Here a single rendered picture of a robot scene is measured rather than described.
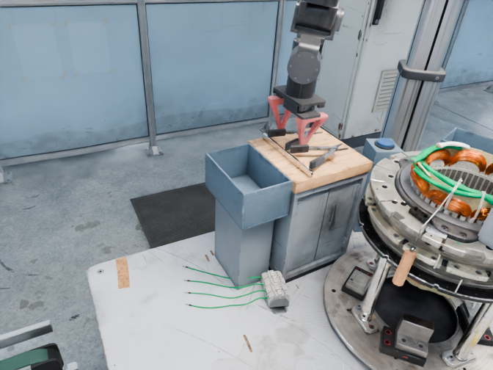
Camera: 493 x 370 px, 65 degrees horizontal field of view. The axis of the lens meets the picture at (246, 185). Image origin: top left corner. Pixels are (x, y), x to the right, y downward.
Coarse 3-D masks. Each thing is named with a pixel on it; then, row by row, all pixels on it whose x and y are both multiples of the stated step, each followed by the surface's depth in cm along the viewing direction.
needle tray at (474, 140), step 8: (456, 128) 99; (448, 136) 96; (456, 136) 100; (464, 136) 99; (472, 136) 97; (480, 136) 96; (472, 144) 98; (480, 144) 97; (488, 144) 96; (488, 152) 96
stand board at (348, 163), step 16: (320, 128) 94; (256, 144) 85; (320, 144) 87; (336, 144) 88; (272, 160) 80; (288, 160) 80; (304, 160) 81; (336, 160) 82; (352, 160) 82; (368, 160) 82; (288, 176) 75; (304, 176) 76; (320, 176) 76; (336, 176) 78; (352, 176) 81
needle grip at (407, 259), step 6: (408, 252) 60; (414, 252) 60; (402, 258) 60; (408, 258) 60; (414, 258) 60; (402, 264) 60; (408, 264) 60; (396, 270) 62; (402, 270) 60; (408, 270) 60; (396, 276) 61; (402, 276) 61; (396, 282) 61; (402, 282) 61
